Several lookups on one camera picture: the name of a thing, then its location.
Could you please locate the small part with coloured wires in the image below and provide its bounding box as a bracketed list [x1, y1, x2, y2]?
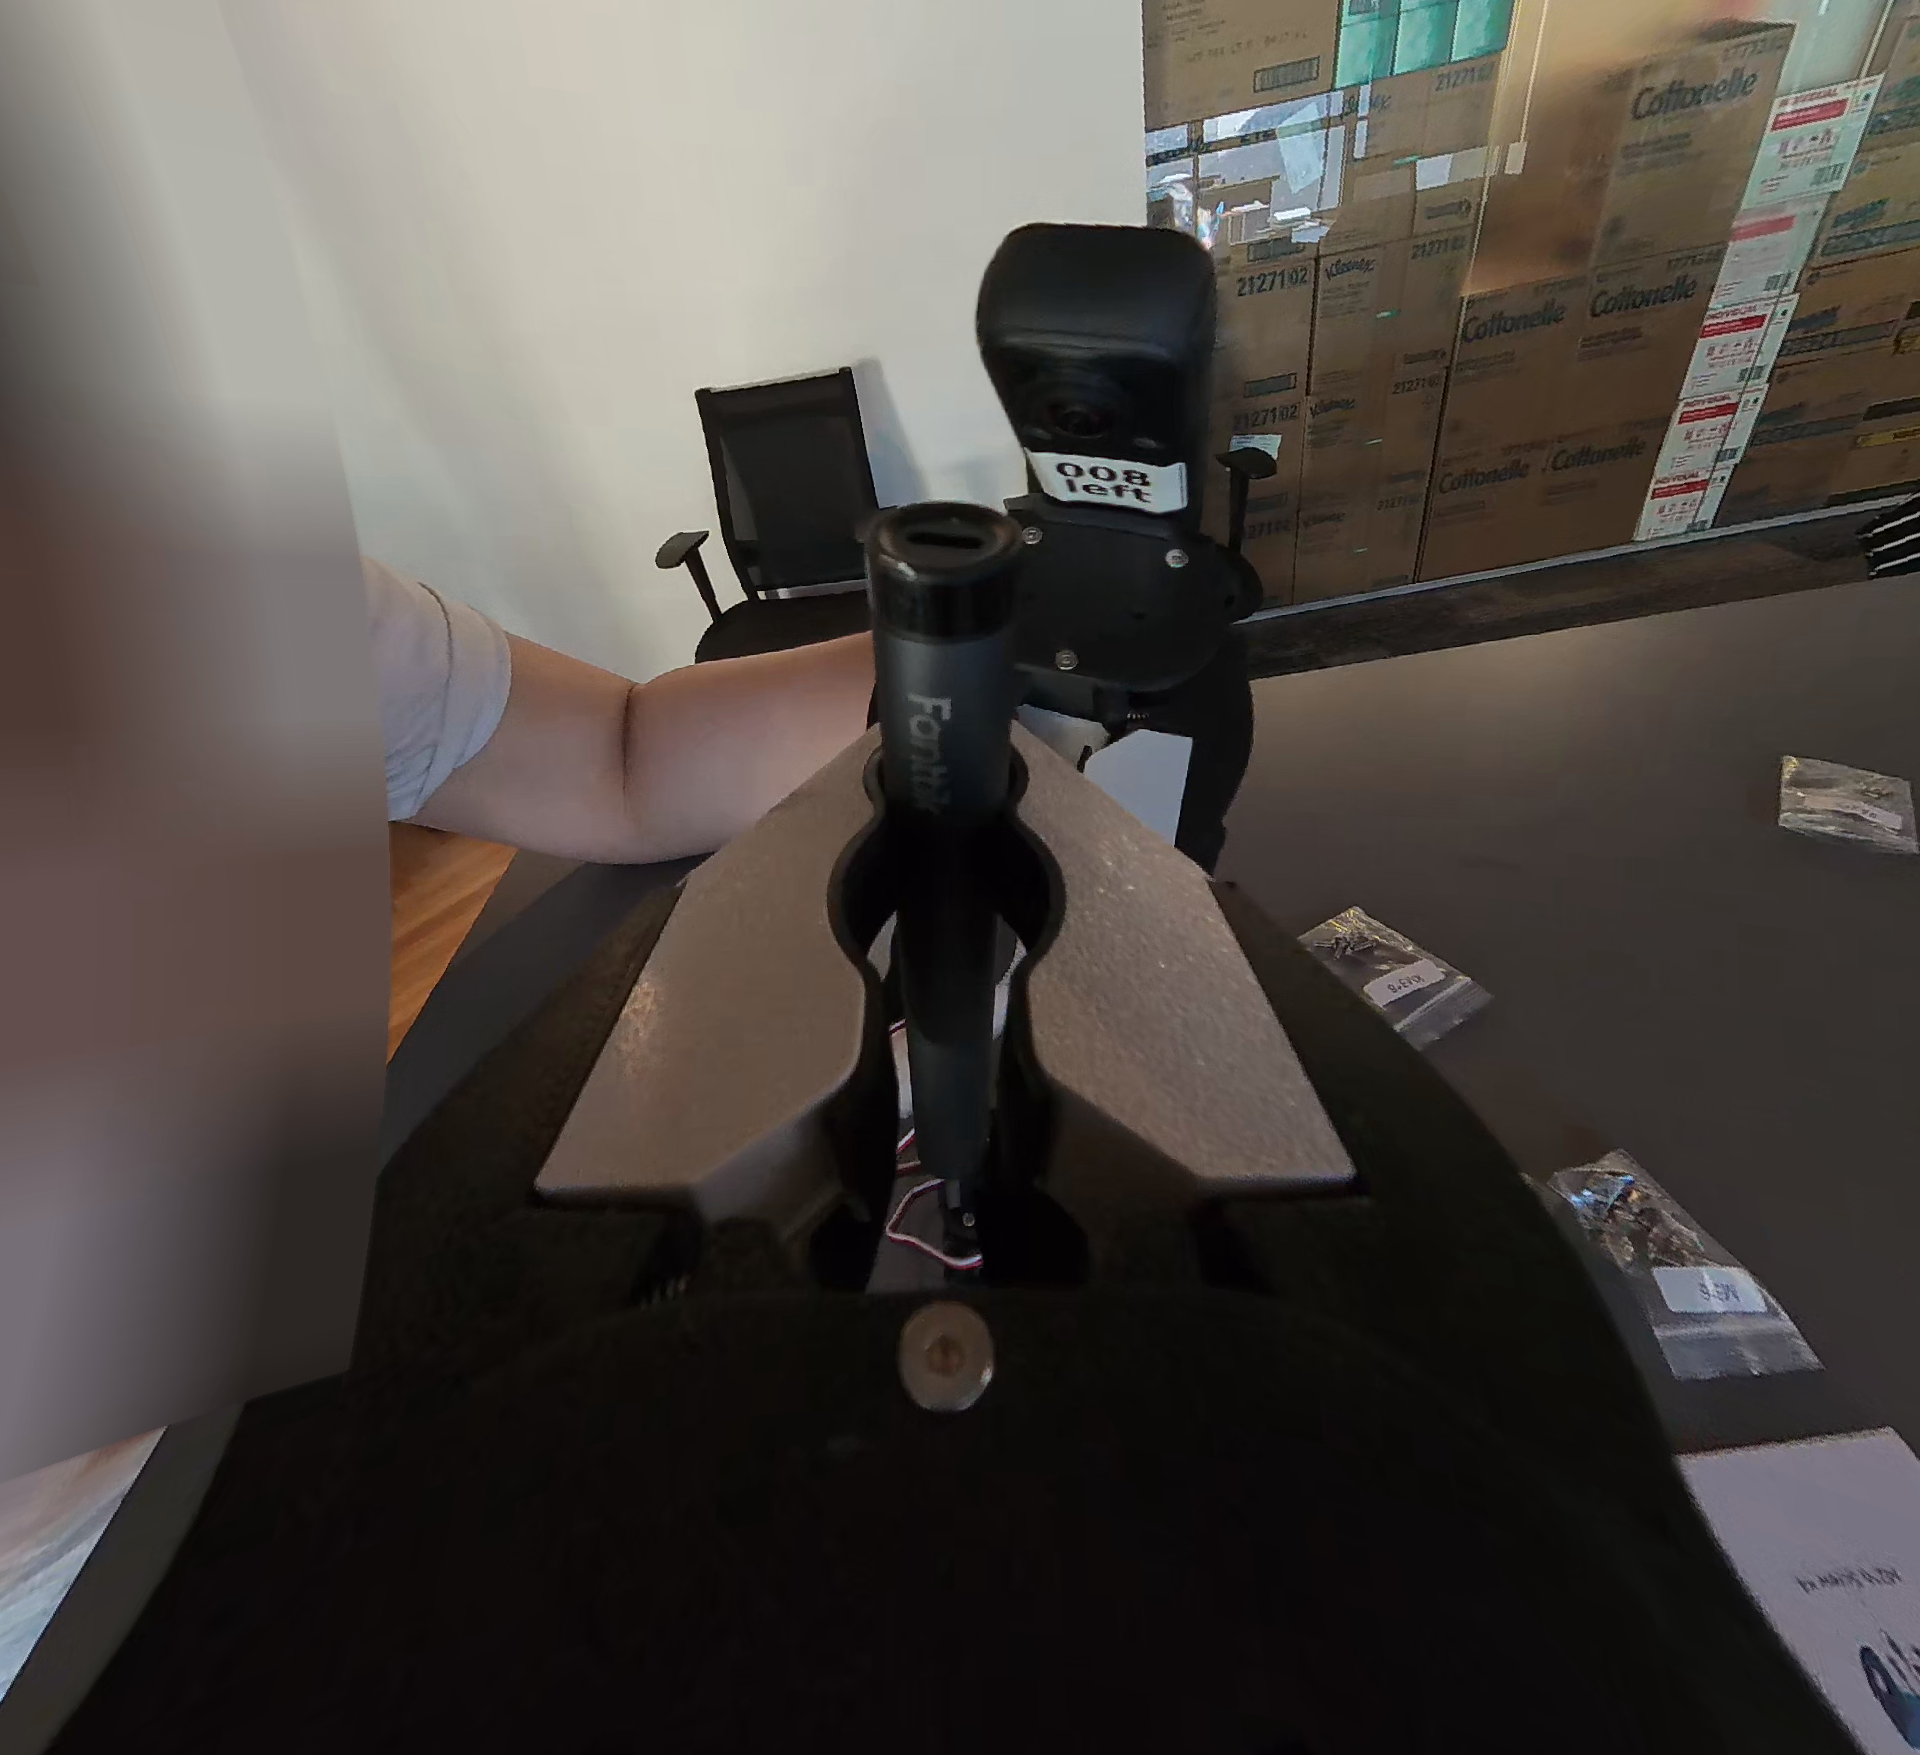
[882, 1118, 995, 1282]

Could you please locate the clear plastic screw bag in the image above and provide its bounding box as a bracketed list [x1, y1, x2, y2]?
[1546, 1150, 1826, 1386]
[1777, 753, 1920, 859]
[1297, 905, 1496, 1053]

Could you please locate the person's left forearm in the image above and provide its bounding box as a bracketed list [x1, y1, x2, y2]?
[393, 615, 888, 869]

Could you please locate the stack of cardboard boxes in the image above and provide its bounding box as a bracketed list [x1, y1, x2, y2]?
[1139, 0, 1920, 610]

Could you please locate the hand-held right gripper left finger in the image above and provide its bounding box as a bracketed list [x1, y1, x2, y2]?
[532, 724, 902, 1291]

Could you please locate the black electric screwdriver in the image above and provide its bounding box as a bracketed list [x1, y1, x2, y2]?
[858, 503, 1038, 1277]

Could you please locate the white instruction booklet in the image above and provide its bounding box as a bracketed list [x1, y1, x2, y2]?
[1678, 1428, 1920, 1755]

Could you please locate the person's white shirt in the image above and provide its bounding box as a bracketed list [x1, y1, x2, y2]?
[0, 563, 514, 1705]

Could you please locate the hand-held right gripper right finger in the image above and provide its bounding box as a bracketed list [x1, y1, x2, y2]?
[991, 750, 1361, 1255]

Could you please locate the dark grey desk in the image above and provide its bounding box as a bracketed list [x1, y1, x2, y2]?
[387, 567, 1920, 1473]

